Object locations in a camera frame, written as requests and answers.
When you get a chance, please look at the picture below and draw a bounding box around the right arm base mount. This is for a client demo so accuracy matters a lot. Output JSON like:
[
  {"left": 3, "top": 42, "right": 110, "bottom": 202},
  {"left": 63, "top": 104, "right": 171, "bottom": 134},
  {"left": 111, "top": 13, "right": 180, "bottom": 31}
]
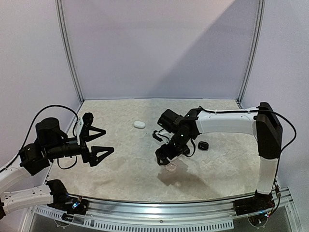
[{"left": 233, "top": 185, "right": 281, "bottom": 218}]

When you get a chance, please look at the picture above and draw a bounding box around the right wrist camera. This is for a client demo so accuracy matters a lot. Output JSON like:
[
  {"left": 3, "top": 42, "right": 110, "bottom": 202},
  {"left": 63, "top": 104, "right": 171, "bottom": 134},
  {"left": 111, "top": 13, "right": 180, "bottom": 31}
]
[{"left": 152, "top": 129, "right": 170, "bottom": 143}]

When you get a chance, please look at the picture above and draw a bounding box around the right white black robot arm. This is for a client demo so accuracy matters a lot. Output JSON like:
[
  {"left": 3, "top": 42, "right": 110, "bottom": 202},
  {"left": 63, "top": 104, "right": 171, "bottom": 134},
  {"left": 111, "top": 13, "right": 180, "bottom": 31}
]
[{"left": 155, "top": 102, "right": 286, "bottom": 211}]

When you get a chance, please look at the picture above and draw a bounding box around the pinkish white round case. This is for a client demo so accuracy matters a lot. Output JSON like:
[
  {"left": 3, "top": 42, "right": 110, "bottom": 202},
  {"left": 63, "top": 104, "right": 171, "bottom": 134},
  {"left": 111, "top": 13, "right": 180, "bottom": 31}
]
[{"left": 165, "top": 162, "right": 177, "bottom": 172}]

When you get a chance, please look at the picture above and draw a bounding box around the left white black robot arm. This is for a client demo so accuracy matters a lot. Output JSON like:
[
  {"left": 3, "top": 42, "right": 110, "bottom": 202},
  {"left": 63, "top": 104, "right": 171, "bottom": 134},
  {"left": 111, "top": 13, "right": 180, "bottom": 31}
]
[{"left": 0, "top": 113, "right": 114, "bottom": 218}]

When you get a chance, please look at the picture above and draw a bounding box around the left aluminium corner post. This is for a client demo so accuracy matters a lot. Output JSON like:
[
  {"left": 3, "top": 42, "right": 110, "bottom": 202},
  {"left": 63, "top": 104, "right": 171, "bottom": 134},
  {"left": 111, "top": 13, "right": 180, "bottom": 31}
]
[{"left": 55, "top": 0, "right": 84, "bottom": 103}]

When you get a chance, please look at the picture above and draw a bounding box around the aluminium front rail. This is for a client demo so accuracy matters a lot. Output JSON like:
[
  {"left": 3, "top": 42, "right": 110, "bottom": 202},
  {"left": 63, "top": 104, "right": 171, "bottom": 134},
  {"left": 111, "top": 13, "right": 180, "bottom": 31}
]
[{"left": 24, "top": 188, "right": 303, "bottom": 232}]

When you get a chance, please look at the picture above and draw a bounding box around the black charging case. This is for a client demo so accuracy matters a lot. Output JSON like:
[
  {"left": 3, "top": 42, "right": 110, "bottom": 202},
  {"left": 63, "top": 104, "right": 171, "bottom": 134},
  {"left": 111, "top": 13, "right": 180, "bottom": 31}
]
[{"left": 198, "top": 141, "right": 209, "bottom": 151}]

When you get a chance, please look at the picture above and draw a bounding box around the aluminium corner post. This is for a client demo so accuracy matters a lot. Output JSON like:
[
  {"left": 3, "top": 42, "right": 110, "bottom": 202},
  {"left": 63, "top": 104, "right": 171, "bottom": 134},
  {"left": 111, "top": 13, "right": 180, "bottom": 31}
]
[
  {"left": 55, "top": 0, "right": 84, "bottom": 103},
  {"left": 237, "top": 0, "right": 266, "bottom": 104}
]

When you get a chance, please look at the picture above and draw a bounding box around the right aluminium corner post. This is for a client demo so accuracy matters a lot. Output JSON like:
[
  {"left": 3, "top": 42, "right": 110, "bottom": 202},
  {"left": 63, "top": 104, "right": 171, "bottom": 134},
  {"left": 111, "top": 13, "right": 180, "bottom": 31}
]
[{"left": 237, "top": 0, "right": 266, "bottom": 104}]

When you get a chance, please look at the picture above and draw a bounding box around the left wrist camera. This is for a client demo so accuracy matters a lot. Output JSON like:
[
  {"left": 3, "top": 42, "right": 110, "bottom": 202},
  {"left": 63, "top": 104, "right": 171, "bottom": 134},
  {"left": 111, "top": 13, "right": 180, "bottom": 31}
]
[{"left": 73, "top": 112, "right": 94, "bottom": 145}]

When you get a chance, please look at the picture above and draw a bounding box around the white oval charging case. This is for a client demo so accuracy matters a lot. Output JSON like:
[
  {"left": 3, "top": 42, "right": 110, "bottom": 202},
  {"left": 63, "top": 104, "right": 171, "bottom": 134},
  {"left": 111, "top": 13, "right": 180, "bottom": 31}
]
[{"left": 133, "top": 121, "right": 145, "bottom": 129}]

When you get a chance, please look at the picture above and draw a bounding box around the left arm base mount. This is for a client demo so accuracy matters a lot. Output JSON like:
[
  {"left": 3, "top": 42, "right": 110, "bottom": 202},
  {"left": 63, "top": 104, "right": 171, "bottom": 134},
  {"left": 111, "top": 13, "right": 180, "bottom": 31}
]
[{"left": 46, "top": 179, "right": 89, "bottom": 215}]

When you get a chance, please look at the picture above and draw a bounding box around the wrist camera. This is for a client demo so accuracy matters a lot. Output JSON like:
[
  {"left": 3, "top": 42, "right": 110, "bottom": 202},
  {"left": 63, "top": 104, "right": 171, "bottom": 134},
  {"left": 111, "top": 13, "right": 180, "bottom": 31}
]
[
  {"left": 152, "top": 129, "right": 170, "bottom": 143},
  {"left": 73, "top": 112, "right": 94, "bottom": 145}
]

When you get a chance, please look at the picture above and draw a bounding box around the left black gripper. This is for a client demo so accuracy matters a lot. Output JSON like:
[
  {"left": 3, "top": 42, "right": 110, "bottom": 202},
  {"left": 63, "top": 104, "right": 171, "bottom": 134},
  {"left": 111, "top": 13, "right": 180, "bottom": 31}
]
[{"left": 46, "top": 126, "right": 114, "bottom": 166}]

